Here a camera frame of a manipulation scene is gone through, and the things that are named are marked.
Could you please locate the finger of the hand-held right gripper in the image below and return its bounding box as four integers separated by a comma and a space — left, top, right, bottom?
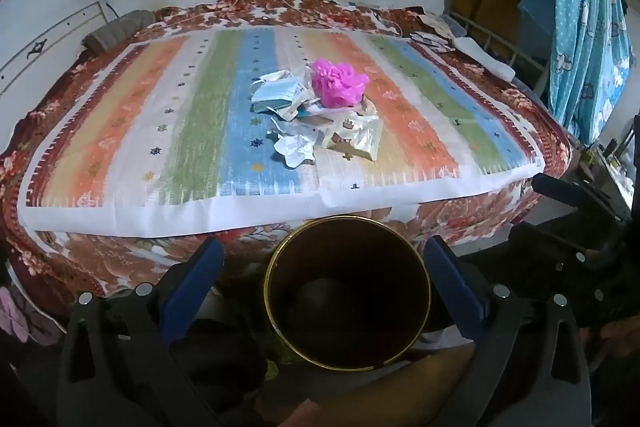
507, 219, 608, 308
531, 173, 633, 223

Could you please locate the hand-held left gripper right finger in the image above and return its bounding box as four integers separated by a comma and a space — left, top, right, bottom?
422, 234, 593, 427

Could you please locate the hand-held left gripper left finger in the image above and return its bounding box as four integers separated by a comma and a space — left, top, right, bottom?
57, 237, 226, 427

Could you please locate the round brown can gold rim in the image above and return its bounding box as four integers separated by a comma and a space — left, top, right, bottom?
263, 215, 432, 370

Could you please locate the white paper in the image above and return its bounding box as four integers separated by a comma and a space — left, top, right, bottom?
267, 129, 326, 168

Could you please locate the clear printed plastic wrapper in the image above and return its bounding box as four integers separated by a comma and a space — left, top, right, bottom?
322, 113, 385, 162

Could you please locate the small white wrapper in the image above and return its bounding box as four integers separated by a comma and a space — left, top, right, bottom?
270, 106, 302, 124

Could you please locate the blue face mask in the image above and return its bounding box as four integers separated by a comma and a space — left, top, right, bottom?
249, 69, 316, 108

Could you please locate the small clear wrapper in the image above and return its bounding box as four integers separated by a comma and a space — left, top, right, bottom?
299, 101, 333, 120

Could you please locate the pink plastic bag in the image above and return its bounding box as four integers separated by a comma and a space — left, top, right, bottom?
309, 59, 371, 108

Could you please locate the cluttered small table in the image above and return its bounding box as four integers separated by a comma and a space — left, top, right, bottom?
575, 137, 636, 218

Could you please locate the brown floral blanket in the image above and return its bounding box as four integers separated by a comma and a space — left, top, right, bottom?
0, 0, 573, 323

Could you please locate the tan cloth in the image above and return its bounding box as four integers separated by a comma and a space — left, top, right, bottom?
257, 342, 476, 427

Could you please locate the white folded cloth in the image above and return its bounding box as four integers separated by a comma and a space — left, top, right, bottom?
452, 37, 516, 80

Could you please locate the blue printed curtain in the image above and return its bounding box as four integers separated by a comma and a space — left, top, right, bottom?
530, 0, 633, 148

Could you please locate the striped pastel mat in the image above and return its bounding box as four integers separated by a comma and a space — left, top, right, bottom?
17, 27, 546, 238

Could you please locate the pink floral cloth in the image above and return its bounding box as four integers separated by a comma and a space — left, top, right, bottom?
0, 284, 63, 350

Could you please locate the white printed cloth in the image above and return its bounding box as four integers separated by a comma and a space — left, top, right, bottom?
410, 14, 458, 54

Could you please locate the grey folded cloth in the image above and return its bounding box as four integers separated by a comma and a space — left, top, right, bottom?
82, 9, 153, 52

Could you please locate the metal bed rail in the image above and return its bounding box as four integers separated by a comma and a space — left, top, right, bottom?
447, 9, 551, 90

